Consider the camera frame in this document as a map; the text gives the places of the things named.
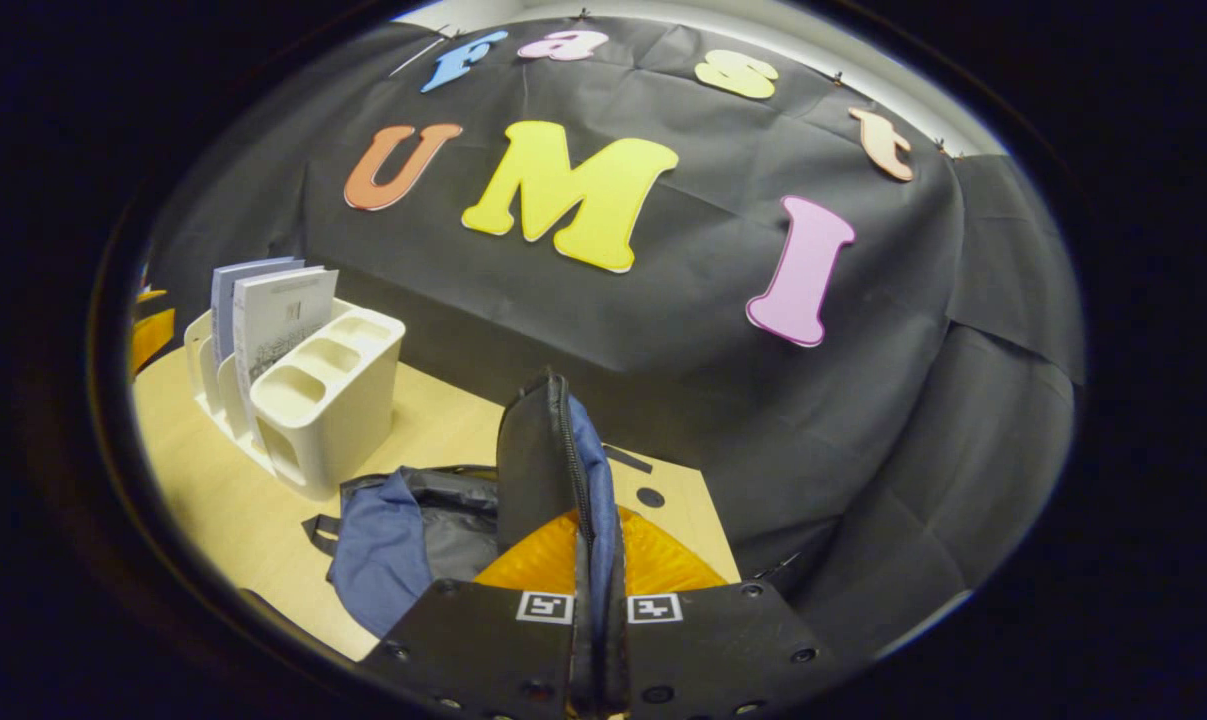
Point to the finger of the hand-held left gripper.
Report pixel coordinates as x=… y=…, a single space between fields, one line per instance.
x=151 y=296
x=151 y=338

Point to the black round table grommet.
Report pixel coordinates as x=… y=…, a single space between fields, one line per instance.
x=650 y=497

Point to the cream plastic bookshelf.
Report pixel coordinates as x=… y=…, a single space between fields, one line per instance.
x=333 y=420

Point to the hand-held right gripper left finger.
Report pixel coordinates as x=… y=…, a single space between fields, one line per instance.
x=483 y=650

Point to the white cover book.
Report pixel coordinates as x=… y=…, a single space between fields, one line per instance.
x=278 y=320

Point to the black backdrop cloth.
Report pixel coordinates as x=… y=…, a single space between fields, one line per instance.
x=663 y=330

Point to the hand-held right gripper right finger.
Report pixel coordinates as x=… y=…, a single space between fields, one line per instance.
x=713 y=650

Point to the blue schoolbag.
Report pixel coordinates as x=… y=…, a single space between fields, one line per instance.
x=383 y=560

